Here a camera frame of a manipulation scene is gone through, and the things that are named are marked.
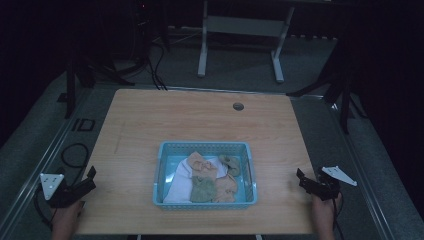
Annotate black metal stand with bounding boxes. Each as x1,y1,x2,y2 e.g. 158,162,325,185
285,38,369,136
56,46,136,120

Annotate white metal desk frame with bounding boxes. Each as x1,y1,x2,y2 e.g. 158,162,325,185
197,0,297,84

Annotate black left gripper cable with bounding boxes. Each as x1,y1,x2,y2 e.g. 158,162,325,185
32,186,58,232

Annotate person's left hand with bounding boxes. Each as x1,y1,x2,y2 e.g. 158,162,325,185
50,199,86,240

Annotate plain peach sock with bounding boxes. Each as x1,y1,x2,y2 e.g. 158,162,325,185
212,172,239,204

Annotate person's right hand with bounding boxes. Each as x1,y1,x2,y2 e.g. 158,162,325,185
311,191,343,240

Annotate light blue plastic basket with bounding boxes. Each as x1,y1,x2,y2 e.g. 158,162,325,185
152,140,259,211

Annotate black hanging cables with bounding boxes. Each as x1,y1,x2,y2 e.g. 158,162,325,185
145,39,169,92

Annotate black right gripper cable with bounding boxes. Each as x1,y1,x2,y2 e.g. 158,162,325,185
331,190,346,240

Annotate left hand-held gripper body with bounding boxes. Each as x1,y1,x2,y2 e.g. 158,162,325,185
39,172,85,210

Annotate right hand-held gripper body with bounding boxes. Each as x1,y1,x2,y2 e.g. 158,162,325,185
315,165,358,202

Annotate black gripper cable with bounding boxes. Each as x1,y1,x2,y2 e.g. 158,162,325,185
32,186,58,232
331,190,346,240

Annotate peach patterned sock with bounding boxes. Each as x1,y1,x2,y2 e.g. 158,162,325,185
186,151,220,180

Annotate olive rolled sock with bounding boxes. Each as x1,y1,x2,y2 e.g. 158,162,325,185
218,153,242,178

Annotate green sock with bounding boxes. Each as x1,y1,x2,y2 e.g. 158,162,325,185
189,175,218,204

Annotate black looped floor cable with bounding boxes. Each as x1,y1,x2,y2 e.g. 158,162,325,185
60,142,91,186

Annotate white cloth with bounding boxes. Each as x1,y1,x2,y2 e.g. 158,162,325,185
162,156,229,204

